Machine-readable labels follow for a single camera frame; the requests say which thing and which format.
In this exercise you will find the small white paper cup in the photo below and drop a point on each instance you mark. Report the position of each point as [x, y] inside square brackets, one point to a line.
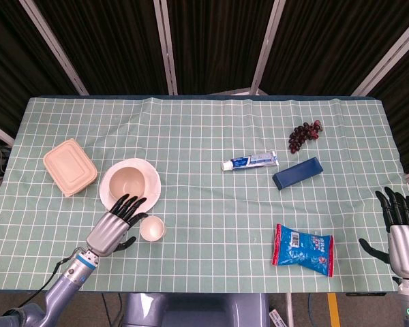
[152, 228]

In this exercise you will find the dark red grape bunch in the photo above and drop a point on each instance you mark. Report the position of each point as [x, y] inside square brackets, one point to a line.
[301, 134]

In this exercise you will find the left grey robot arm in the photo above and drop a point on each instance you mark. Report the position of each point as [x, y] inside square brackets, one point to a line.
[54, 289]

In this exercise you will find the blue white toothpaste tube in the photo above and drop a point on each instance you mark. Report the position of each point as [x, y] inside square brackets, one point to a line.
[252, 160]

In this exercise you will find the white metal frame post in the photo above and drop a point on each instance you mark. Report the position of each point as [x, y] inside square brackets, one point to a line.
[54, 47]
[166, 47]
[267, 47]
[388, 54]

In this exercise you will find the white round plate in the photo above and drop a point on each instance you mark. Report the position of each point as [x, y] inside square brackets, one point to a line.
[153, 184]

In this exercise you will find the grey blue robot torso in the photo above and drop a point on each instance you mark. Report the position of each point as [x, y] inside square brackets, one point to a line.
[196, 310]

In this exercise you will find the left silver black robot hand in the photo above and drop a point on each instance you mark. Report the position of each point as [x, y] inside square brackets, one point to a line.
[109, 233]

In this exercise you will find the beige lidded lunch box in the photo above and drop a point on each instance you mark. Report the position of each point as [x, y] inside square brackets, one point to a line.
[70, 167]

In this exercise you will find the blue red snack bag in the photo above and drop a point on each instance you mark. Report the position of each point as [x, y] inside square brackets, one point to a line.
[303, 250]

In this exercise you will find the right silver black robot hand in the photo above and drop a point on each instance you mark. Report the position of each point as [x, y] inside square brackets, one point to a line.
[407, 248]

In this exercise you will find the dark blue rectangular box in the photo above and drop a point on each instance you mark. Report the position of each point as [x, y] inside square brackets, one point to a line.
[298, 173]

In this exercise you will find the green white checked tablecloth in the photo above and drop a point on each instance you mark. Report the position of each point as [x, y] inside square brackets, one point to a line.
[204, 204]

